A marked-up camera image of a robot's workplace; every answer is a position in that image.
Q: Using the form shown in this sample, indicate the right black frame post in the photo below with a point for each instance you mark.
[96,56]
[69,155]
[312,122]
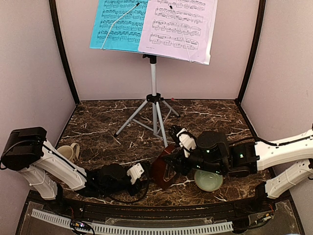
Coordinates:
[253,49]

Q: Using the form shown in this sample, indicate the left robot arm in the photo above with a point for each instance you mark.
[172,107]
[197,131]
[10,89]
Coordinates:
[29,153]

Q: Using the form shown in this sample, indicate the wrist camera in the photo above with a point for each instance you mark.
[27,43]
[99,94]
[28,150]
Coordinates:
[183,138]
[135,172]

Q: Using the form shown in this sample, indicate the left black frame post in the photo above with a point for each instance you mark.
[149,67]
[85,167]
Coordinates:
[62,51]

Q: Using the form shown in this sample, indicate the cream printed mug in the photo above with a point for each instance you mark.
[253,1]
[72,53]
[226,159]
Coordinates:
[70,152]

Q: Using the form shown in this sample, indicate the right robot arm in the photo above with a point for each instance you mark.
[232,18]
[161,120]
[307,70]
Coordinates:
[253,154]

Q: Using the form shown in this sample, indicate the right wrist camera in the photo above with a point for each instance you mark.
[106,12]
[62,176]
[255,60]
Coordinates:
[183,138]

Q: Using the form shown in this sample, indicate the brown wooden metronome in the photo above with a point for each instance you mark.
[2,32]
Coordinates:
[161,173]

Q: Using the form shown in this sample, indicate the purple sheet music page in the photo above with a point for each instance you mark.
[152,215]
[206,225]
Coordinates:
[179,29]

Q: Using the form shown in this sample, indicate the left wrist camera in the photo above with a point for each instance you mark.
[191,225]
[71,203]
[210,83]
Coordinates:
[135,172]

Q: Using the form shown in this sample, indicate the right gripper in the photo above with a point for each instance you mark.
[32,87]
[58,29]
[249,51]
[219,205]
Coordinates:
[178,162]

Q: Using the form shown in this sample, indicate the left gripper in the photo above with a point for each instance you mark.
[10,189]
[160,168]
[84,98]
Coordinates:
[140,184]

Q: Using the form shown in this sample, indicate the grey slotted cable duct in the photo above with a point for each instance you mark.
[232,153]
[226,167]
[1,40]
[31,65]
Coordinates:
[128,227]

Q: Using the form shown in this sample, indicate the blue sheet music page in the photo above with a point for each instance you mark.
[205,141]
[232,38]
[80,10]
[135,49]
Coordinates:
[118,25]

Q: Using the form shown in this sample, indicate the black frame post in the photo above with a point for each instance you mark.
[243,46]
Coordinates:
[62,51]
[253,49]

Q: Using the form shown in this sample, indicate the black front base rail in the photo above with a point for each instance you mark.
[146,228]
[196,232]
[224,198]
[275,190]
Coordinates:
[230,203]

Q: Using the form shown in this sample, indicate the grey folding music stand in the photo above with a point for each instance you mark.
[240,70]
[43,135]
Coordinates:
[155,99]

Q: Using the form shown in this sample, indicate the pale green ceramic bowl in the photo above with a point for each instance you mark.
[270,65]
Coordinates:
[208,181]

